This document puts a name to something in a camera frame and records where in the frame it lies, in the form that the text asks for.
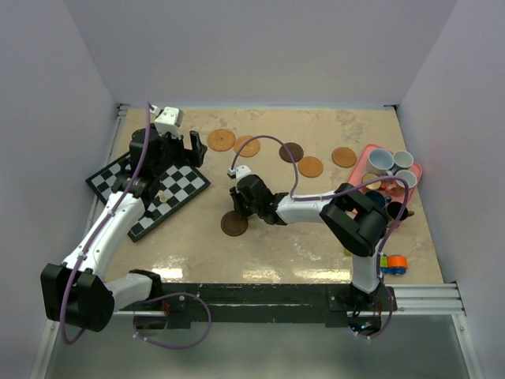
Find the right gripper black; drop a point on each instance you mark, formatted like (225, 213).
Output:
(240, 211)

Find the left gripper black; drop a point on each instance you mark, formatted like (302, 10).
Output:
(198, 149)

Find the dark brown wooden coaster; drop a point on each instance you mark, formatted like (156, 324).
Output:
(233, 224)

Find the scalloped light cork coaster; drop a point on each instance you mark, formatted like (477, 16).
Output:
(221, 140)

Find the round light cork coaster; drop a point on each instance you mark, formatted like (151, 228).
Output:
(246, 149)

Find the light orange wooden coaster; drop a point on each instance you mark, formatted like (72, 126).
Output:
(310, 166)

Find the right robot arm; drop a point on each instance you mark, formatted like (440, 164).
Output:
(359, 223)

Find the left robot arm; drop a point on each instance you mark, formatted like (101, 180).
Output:
(74, 292)

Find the dark blue cup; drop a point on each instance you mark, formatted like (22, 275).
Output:
(378, 198)

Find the black cup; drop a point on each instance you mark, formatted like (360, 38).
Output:
(393, 209)

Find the grey white cup upper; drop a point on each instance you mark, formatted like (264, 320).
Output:
(403, 160)

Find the grey white cup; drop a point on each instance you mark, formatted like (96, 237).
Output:
(403, 160)
(406, 178)

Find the grey white cup lower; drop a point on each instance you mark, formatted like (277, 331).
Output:
(406, 178)

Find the black white chessboard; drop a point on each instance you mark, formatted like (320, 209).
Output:
(180, 185)

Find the beige chess pawn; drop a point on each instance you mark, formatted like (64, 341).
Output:
(162, 197)

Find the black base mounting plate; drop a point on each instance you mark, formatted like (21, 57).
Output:
(331, 305)

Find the large white mug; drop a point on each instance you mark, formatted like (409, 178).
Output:
(379, 162)

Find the pink tray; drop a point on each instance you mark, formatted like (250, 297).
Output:
(359, 171)

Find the orange blue toy car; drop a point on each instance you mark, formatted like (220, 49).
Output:
(396, 265)

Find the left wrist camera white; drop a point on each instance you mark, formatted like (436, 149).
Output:
(168, 121)

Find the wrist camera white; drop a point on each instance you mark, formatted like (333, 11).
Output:
(239, 172)
(168, 121)

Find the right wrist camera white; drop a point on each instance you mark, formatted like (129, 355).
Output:
(239, 172)

